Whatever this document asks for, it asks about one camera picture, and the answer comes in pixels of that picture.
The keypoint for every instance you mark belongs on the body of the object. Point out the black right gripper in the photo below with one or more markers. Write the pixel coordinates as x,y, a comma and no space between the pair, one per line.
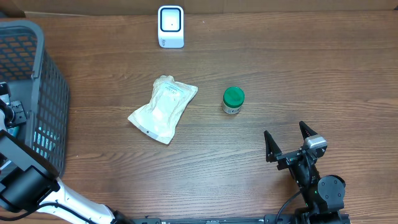
288,158

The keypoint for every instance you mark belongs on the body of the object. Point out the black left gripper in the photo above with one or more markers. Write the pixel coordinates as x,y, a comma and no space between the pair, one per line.
18,117

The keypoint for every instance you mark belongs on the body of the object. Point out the green lid jar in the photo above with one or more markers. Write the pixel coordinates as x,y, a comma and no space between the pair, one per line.
233,99

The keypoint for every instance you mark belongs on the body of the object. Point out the beige food pouch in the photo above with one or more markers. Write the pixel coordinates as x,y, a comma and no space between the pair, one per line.
158,119

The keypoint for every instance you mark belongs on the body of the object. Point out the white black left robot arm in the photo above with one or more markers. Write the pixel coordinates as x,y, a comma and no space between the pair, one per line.
34,185

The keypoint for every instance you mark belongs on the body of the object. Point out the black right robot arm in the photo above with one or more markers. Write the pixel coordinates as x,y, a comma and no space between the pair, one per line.
323,196

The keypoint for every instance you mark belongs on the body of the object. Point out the white barcode scanner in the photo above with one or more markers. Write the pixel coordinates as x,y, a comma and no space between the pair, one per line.
170,27

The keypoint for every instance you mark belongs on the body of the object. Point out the grey plastic mesh basket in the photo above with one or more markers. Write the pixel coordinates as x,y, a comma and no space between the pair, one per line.
30,77

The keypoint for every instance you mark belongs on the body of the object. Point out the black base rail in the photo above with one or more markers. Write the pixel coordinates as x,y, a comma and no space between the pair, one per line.
217,221

